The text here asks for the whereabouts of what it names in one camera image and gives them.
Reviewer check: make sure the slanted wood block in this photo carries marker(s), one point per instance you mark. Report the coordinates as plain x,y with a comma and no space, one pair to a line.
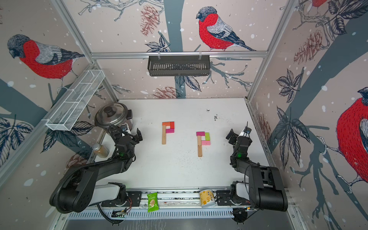
199,150

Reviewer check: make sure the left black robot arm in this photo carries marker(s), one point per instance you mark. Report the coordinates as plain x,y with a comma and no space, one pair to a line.
78,189

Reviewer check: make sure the thin wood block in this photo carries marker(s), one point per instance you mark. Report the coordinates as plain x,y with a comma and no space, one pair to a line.
164,130

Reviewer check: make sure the natural wood block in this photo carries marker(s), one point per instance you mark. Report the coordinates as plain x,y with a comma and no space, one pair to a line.
199,140

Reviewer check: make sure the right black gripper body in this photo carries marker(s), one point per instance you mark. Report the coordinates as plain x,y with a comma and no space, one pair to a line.
235,152

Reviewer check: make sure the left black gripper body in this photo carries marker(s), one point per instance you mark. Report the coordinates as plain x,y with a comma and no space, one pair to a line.
132,142

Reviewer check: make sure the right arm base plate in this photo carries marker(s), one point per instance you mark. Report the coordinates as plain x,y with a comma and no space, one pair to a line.
235,196

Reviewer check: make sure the wide wood block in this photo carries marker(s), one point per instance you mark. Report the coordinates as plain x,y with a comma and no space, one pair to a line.
164,139

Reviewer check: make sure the white wire mesh basket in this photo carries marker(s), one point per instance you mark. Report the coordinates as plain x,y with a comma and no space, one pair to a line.
77,97

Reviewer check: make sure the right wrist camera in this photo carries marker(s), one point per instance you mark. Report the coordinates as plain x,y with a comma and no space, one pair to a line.
241,134

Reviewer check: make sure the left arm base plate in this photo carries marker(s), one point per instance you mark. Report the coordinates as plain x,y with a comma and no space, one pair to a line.
133,199

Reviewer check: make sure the green block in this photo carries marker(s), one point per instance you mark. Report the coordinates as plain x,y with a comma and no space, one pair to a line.
207,136

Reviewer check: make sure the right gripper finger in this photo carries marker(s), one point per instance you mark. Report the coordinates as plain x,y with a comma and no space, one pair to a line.
231,136
247,130

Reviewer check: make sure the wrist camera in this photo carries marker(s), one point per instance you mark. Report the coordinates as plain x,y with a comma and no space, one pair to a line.
125,128
241,134

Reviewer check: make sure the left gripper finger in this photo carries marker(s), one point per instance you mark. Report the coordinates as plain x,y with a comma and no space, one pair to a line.
138,137
115,132

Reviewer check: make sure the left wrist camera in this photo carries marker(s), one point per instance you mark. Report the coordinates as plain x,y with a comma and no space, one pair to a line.
125,128

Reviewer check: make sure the green snack packet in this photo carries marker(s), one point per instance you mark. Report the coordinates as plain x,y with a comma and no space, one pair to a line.
153,202

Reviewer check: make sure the black hanging wall basket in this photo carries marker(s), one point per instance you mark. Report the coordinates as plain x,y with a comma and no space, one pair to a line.
165,66

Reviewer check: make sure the glass spice jar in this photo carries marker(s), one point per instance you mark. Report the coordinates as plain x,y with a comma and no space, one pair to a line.
100,150

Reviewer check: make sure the light pink block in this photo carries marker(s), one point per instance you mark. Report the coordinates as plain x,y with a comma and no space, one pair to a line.
205,143

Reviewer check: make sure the yellow snack can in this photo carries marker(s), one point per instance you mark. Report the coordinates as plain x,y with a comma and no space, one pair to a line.
207,198

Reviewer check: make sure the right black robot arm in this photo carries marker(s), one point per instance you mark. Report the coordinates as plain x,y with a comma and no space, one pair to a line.
265,187

